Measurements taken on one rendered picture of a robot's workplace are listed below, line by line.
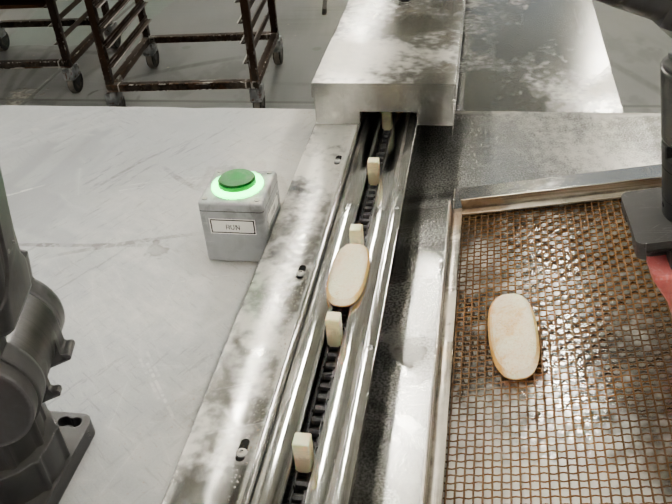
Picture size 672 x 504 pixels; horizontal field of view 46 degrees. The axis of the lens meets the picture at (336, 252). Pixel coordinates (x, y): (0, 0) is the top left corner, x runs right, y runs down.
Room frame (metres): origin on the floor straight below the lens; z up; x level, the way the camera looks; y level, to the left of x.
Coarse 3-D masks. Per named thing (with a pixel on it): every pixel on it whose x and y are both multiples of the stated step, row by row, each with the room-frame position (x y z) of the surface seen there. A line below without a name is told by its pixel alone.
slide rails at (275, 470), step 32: (384, 160) 0.84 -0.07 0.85; (352, 192) 0.77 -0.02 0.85; (384, 192) 0.77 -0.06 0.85; (384, 224) 0.70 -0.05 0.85; (320, 288) 0.60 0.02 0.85; (320, 320) 0.55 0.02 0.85; (352, 320) 0.55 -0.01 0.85; (320, 352) 0.51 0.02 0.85; (352, 352) 0.51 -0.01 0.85; (288, 384) 0.47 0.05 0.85; (352, 384) 0.47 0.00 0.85; (288, 416) 0.44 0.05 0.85; (288, 448) 0.41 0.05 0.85; (320, 448) 0.40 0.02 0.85; (320, 480) 0.37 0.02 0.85
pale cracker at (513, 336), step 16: (496, 304) 0.49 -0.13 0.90; (512, 304) 0.49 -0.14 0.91; (528, 304) 0.49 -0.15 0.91; (496, 320) 0.47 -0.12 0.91; (512, 320) 0.47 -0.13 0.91; (528, 320) 0.46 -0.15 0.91; (496, 336) 0.45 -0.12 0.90; (512, 336) 0.45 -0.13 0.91; (528, 336) 0.44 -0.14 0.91; (496, 352) 0.44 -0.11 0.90; (512, 352) 0.43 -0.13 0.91; (528, 352) 0.43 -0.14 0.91; (512, 368) 0.42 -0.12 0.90; (528, 368) 0.41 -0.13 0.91
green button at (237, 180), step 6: (222, 174) 0.74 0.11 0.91; (228, 174) 0.74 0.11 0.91; (234, 174) 0.74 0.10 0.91; (240, 174) 0.73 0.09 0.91; (246, 174) 0.73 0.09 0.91; (252, 174) 0.73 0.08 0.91; (222, 180) 0.72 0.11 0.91; (228, 180) 0.72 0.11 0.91; (234, 180) 0.72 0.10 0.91; (240, 180) 0.72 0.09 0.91; (246, 180) 0.72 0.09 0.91; (252, 180) 0.72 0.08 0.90; (222, 186) 0.72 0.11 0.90; (228, 186) 0.71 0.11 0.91; (234, 186) 0.71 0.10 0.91; (240, 186) 0.71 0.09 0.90; (246, 186) 0.71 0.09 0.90; (252, 186) 0.72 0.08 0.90
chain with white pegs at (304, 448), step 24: (384, 120) 0.94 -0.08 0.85; (384, 144) 0.90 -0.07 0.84; (360, 216) 0.73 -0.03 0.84; (360, 240) 0.66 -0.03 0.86; (336, 312) 0.54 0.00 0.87; (336, 336) 0.53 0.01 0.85; (336, 360) 0.51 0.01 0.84; (312, 408) 0.45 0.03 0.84; (312, 432) 0.43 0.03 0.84; (312, 456) 0.40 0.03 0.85
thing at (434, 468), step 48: (528, 192) 0.64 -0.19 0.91; (576, 192) 0.63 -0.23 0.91; (624, 192) 0.62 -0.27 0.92; (480, 240) 0.60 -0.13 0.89; (576, 240) 0.57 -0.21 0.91; (480, 288) 0.53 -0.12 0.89; (432, 384) 0.41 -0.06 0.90; (480, 384) 0.42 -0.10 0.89; (576, 384) 0.40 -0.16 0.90; (432, 432) 0.37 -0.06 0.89; (528, 432) 0.36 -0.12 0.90; (432, 480) 0.33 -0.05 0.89; (576, 480) 0.32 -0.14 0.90; (624, 480) 0.31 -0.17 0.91
